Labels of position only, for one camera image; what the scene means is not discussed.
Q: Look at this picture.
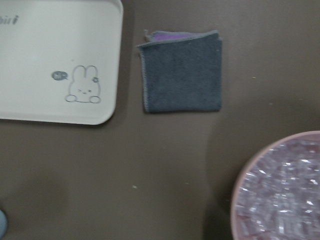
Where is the pink bowl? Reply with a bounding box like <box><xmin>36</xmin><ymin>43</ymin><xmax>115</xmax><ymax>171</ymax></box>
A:
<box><xmin>229</xmin><ymin>130</ymin><xmax>320</xmax><ymax>240</ymax></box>

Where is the cream rabbit tray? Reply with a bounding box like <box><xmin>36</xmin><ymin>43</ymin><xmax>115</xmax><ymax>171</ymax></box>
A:
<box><xmin>0</xmin><ymin>0</ymin><xmax>124</xmax><ymax>125</ymax></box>

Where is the light blue cup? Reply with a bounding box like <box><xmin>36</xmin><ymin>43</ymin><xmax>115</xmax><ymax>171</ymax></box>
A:
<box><xmin>0</xmin><ymin>210</ymin><xmax>8</xmax><ymax>239</ymax></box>

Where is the grey folded cloth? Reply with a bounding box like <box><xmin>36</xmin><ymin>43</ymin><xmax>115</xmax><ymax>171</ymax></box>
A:
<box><xmin>137</xmin><ymin>30</ymin><xmax>223</xmax><ymax>113</ymax></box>

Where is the clear ice cubes pile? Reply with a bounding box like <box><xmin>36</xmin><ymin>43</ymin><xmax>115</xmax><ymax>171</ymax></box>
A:
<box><xmin>236</xmin><ymin>139</ymin><xmax>320</xmax><ymax>240</ymax></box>

